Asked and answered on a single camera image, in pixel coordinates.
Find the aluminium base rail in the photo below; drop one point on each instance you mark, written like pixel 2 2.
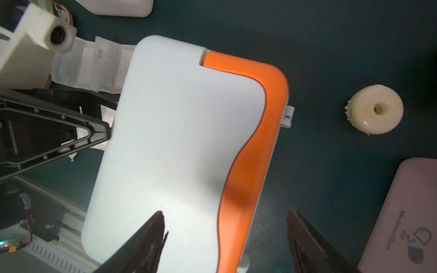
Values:
pixel 43 228

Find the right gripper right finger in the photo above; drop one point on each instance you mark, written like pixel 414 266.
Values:
pixel 311 252

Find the green table mat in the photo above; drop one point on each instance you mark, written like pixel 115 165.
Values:
pixel 334 175

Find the cream round brush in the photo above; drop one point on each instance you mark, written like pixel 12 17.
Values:
pixel 375 110

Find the white box peach handle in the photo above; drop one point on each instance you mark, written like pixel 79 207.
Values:
pixel 119 8

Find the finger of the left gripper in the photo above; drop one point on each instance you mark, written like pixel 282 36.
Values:
pixel 35 123

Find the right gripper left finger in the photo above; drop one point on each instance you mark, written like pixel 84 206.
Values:
pixel 141 253

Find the blue box orange handle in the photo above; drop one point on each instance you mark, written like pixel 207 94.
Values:
pixel 193 136

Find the pink first aid box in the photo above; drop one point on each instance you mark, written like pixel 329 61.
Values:
pixel 404 238

